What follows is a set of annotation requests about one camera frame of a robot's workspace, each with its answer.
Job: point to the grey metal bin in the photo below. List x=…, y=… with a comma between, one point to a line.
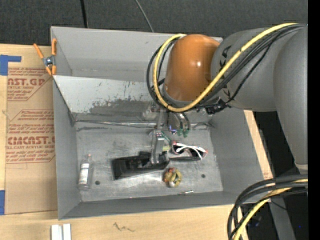
x=112, y=144

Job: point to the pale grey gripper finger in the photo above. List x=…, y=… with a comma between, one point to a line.
x=154, y=151
x=161, y=150

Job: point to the clear plastic bottle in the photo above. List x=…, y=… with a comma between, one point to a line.
x=85, y=174

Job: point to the brown cardboard board red print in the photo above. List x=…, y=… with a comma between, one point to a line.
x=27, y=179

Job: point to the white frame sunglasses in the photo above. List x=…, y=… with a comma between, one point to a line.
x=192, y=151

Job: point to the black flat box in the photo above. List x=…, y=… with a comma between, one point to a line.
x=130, y=166

